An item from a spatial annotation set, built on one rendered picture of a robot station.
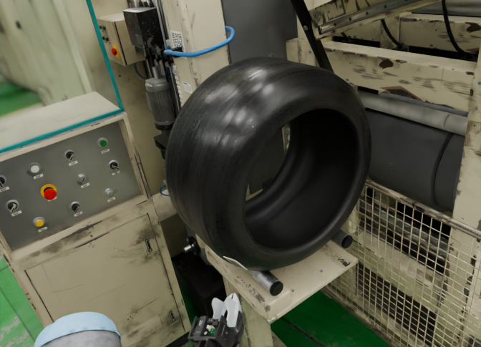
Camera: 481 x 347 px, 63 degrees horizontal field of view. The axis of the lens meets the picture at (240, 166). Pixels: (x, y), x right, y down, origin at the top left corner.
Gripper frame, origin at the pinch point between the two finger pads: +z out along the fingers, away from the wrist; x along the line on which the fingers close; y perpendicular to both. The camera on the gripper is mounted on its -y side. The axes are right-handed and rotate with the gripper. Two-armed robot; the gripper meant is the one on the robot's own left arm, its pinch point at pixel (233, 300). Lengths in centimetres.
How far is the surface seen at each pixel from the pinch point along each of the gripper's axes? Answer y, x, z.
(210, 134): 34.8, -6.6, 18.6
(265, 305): -15.9, 1.0, 9.3
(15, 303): -52, 199, 45
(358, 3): 37, -40, 63
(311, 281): -26.6, -7.0, 24.3
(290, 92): 34, -24, 29
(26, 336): -57, 173, 26
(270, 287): -11.9, -2.1, 11.8
